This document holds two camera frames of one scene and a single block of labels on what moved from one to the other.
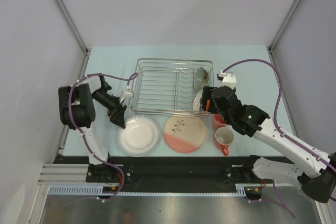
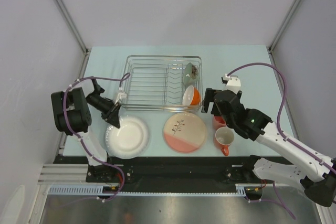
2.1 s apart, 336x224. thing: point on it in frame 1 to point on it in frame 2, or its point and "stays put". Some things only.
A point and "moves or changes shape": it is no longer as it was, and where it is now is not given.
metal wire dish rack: [166, 86] moves or changes shape
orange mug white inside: [223, 137] stays put
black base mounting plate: [177, 171] stays put
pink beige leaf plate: [184, 134] stays put
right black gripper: [205, 97] stays put
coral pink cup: [218, 121] stays put
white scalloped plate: [140, 137] moves or changes shape
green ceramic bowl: [201, 77] to [190, 74]
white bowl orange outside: [197, 101] moves or changes shape
